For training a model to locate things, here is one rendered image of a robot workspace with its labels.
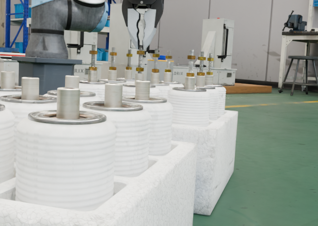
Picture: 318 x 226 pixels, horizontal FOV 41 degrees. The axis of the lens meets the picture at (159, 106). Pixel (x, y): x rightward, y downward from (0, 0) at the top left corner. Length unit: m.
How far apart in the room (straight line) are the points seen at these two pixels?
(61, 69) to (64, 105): 1.12
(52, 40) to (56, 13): 0.09
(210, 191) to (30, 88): 0.46
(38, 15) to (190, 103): 0.81
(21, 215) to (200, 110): 0.59
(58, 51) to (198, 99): 0.75
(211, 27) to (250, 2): 2.21
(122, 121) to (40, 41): 1.07
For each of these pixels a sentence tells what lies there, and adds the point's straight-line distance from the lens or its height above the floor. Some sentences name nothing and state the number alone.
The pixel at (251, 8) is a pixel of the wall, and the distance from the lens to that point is 6.87.
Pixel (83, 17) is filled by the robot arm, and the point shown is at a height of 0.45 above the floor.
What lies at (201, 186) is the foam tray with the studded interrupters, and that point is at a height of 0.06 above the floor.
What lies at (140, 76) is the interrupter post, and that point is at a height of 0.27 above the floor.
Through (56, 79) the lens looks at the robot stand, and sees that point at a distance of 1.52.
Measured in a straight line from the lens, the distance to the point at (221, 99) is 1.14.
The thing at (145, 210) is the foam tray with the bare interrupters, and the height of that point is 0.16.
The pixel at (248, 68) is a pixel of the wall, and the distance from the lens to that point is 6.80.
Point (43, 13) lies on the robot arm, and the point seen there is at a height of 0.45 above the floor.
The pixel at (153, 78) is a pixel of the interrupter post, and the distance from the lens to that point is 1.07.
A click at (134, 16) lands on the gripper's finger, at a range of 0.97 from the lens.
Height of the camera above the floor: 0.31
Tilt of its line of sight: 6 degrees down
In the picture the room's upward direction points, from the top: 3 degrees clockwise
